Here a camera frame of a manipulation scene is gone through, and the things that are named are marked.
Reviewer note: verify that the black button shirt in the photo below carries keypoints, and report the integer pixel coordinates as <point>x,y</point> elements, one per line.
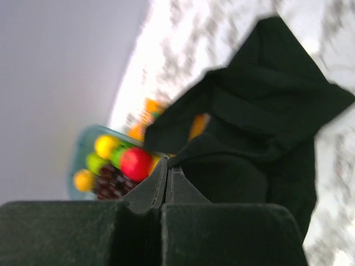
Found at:
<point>245,133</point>

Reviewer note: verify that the orange fruit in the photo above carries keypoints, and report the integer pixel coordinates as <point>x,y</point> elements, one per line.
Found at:
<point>84,180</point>

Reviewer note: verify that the red apple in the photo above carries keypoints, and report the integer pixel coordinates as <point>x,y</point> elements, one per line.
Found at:
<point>136,163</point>

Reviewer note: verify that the clear teal fruit container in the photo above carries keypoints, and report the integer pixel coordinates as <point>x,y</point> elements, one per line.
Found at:
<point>85,146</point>

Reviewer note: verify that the dark purple grape bunch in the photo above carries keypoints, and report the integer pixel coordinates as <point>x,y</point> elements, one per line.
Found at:
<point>112,184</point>

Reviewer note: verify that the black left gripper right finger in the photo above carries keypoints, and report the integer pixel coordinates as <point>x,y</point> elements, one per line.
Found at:
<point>195,231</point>

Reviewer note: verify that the green lime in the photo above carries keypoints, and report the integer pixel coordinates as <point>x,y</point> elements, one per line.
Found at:
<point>116,156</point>

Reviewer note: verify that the yellow lemon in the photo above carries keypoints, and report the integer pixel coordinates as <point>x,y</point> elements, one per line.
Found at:
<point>105,144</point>

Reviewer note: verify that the orange snack packet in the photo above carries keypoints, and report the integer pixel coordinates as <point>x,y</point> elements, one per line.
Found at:
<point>152,110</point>

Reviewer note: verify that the green apple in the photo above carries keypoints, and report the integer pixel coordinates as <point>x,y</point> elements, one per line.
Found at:
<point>94,163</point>

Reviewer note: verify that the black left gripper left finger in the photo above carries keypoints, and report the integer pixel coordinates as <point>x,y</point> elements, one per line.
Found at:
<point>124,231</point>

